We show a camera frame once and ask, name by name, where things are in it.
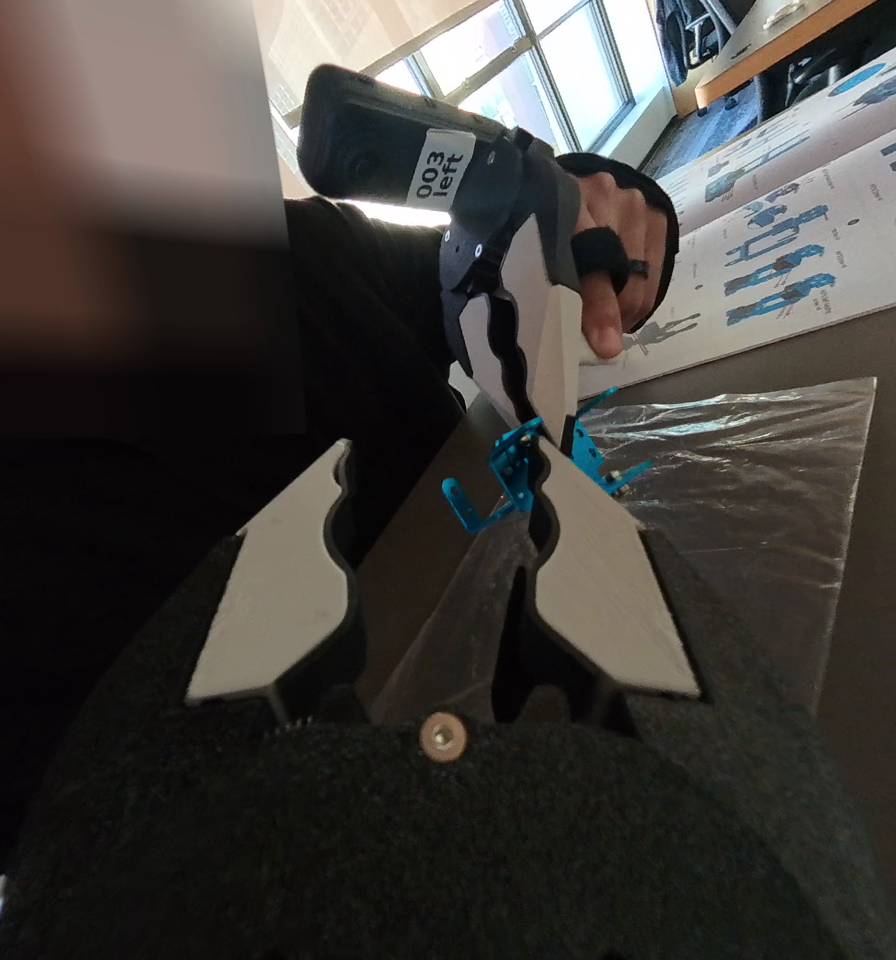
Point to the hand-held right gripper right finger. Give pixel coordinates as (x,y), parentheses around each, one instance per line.
(605,600)

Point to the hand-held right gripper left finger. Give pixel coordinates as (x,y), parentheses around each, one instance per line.
(283,600)

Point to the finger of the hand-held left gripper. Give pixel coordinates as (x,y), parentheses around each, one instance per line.
(549,330)
(485,345)

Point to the blue metal bracket assembly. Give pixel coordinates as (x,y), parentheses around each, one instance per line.
(509,465)

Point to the person's left forearm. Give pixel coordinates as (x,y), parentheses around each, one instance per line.
(620,166)

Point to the desk with wooden edge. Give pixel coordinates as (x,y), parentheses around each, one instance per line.
(763,60)

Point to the person's left hand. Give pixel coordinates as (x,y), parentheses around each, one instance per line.
(628,217)

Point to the clear plastic bag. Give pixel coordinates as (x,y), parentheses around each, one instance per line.
(755,487)

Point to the window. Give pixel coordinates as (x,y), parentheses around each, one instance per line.
(590,52)

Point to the open instruction manual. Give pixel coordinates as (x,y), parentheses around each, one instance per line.
(793,247)

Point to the black office chair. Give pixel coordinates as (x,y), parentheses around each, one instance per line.
(688,30)

